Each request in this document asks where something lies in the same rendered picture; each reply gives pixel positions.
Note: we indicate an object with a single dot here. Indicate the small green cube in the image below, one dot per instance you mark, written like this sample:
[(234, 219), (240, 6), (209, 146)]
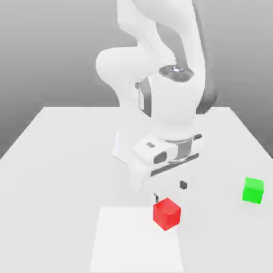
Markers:
[(253, 190)]

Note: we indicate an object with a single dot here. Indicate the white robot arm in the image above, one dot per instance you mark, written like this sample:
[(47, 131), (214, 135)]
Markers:
[(170, 102)]

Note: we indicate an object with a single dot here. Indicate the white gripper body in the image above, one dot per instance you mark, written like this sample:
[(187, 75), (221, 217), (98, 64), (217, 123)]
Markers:
[(170, 173)]

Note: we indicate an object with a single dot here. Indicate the small red cube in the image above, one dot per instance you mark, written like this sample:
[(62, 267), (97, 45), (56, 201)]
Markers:
[(166, 214)]

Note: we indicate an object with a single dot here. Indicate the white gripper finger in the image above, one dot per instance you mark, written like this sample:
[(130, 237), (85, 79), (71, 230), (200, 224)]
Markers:
[(183, 185), (156, 198)]

